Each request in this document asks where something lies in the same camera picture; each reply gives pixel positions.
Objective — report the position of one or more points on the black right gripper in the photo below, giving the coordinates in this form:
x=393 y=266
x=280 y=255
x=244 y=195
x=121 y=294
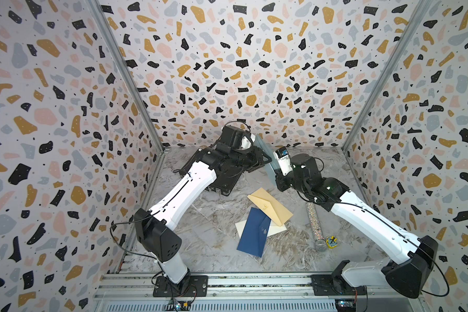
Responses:
x=281 y=185

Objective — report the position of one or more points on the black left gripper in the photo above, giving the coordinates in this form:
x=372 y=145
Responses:
x=257 y=152

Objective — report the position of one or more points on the yellow kraft envelope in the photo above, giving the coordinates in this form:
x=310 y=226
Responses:
x=276 y=211

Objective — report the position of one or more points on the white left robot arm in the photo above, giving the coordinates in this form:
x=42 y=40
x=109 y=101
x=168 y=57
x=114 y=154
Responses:
x=155 y=226

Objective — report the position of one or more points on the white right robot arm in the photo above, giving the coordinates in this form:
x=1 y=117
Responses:
x=409 y=259

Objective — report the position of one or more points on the cream envelope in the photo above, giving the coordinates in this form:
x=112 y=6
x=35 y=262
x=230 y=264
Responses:
x=273 y=229

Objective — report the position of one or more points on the black hard case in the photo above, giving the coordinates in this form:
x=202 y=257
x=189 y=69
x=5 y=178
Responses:
x=227 y=167

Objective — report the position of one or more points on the yellow round tape measure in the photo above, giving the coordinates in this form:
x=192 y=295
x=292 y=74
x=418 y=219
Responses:
x=331 y=242

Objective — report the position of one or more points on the glitter filled clear tube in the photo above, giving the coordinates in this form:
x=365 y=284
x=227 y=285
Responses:
x=319 y=238

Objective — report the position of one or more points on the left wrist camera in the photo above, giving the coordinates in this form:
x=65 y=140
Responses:
x=247 y=141

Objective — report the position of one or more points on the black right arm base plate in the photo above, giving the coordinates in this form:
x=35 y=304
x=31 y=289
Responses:
x=328 y=285

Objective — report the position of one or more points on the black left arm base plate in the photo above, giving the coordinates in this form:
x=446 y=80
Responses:
x=190 y=286

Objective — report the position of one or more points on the aluminium left corner post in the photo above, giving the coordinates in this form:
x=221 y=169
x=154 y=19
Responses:
x=95 y=9

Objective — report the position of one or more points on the aluminium corner post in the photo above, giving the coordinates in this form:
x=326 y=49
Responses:
x=417 y=17
x=95 y=9

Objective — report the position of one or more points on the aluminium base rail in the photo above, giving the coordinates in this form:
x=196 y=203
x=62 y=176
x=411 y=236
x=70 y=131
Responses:
x=280 y=291

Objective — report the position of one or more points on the aluminium right corner post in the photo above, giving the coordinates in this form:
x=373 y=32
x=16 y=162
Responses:
x=417 y=17

